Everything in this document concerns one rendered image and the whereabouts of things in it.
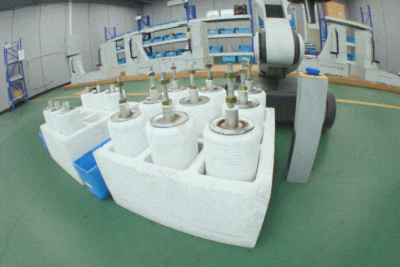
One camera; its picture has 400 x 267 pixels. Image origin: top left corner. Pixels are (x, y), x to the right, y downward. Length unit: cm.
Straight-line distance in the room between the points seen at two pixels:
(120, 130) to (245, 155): 24
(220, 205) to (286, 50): 54
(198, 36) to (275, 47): 196
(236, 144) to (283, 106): 57
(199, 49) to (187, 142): 227
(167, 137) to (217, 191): 12
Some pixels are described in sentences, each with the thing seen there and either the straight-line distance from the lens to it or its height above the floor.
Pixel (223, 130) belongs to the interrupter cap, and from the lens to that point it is 27.
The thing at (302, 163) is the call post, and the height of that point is 8.
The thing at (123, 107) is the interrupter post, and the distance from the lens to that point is 40.
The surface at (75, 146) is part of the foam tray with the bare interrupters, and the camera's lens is 62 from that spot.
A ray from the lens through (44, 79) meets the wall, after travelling 674.
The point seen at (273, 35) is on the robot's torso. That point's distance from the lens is 67.
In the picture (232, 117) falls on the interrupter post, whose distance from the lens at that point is 28.
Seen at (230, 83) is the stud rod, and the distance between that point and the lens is 27.
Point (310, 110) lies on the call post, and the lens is 45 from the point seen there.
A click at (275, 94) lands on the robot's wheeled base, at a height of 18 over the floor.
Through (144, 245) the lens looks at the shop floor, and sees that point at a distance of 44.
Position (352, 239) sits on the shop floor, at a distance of 51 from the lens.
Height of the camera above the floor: 37
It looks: 21 degrees down
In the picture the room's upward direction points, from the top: 5 degrees counter-clockwise
